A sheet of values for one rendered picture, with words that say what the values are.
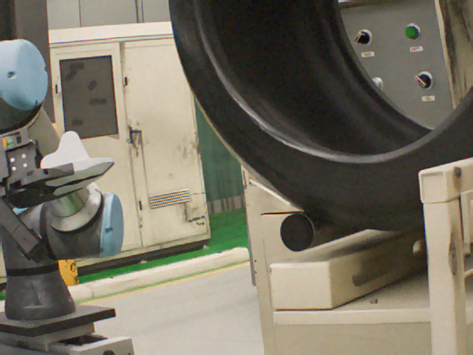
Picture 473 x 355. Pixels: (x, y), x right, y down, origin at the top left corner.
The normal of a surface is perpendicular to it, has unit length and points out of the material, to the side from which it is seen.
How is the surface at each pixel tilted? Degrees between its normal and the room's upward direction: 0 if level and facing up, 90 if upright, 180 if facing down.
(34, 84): 85
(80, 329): 90
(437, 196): 90
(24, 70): 85
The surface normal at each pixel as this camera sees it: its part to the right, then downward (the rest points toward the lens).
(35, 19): 0.73, -0.06
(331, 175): -0.62, 0.30
